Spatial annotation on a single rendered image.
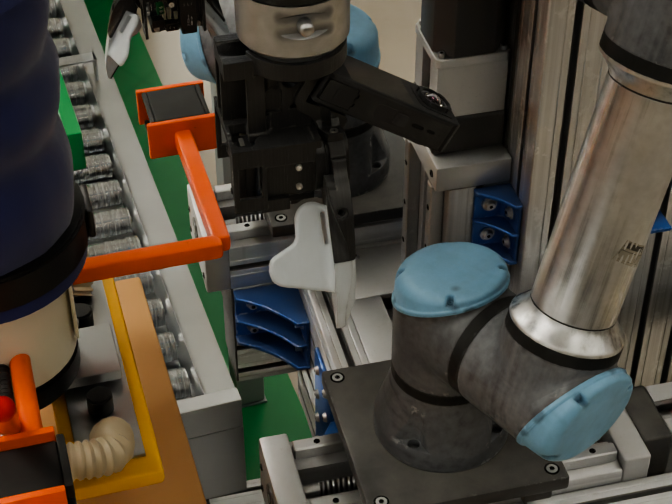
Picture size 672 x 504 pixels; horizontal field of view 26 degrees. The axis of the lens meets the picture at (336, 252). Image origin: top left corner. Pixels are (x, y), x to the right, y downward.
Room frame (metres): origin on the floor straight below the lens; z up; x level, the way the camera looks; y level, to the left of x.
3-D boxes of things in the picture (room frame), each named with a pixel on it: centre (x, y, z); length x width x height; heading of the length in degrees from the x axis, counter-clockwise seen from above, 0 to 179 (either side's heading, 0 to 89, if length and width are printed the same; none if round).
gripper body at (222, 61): (0.83, 0.04, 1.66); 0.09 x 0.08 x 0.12; 104
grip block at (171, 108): (1.50, 0.20, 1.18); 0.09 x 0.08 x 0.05; 106
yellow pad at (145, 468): (1.17, 0.27, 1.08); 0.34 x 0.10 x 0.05; 16
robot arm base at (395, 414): (1.12, -0.12, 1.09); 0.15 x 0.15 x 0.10
